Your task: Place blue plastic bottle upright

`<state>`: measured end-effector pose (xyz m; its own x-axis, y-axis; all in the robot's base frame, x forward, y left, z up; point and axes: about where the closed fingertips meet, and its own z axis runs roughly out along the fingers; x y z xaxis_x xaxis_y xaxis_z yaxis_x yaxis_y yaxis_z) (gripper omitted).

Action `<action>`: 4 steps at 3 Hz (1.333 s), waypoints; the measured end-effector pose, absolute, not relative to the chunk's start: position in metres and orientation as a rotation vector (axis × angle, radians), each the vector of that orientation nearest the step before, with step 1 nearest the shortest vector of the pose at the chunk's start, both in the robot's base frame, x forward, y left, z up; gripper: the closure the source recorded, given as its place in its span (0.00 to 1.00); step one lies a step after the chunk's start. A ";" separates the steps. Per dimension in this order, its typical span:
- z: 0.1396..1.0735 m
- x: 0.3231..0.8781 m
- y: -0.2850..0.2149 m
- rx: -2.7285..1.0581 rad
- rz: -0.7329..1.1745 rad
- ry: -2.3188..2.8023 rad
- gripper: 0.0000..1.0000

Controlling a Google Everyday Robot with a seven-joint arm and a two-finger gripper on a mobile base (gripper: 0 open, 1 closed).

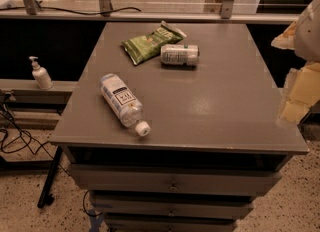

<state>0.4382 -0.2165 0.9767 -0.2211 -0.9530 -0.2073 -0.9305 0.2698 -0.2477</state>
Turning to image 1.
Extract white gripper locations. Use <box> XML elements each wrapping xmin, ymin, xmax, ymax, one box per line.
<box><xmin>271</xmin><ymin>0</ymin><xmax>320</xmax><ymax>124</ymax></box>

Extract clear blue-label plastic bottle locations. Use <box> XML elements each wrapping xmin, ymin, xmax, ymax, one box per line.
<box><xmin>100</xmin><ymin>74</ymin><xmax>151</xmax><ymax>137</ymax></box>

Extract white pump dispenser bottle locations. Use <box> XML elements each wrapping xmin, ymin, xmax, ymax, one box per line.
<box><xmin>29</xmin><ymin>56</ymin><xmax>53</xmax><ymax>90</ymax></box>

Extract grey drawer cabinet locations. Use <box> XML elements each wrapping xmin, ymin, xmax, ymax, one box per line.
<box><xmin>51</xmin><ymin>22</ymin><xmax>308</xmax><ymax>232</ymax></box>

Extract white green can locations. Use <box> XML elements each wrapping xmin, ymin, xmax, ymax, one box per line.
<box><xmin>160</xmin><ymin>44</ymin><xmax>200</xmax><ymax>66</ymax></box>

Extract green chip bag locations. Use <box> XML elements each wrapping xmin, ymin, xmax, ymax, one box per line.
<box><xmin>122</xmin><ymin>21</ymin><xmax>186</xmax><ymax>66</ymax></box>

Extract black stand leg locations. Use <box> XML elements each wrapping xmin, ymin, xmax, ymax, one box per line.
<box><xmin>37</xmin><ymin>146</ymin><xmax>62</xmax><ymax>209</ymax></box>

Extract black cable on ledge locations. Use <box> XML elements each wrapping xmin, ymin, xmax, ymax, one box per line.
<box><xmin>0</xmin><ymin>5</ymin><xmax>142</xmax><ymax>16</ymax></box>

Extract black floor cables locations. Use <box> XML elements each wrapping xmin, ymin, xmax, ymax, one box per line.
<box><xmin>0</xmin><ymin>90</ymin><xmax>71</xmax><ymax>177</ymax></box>

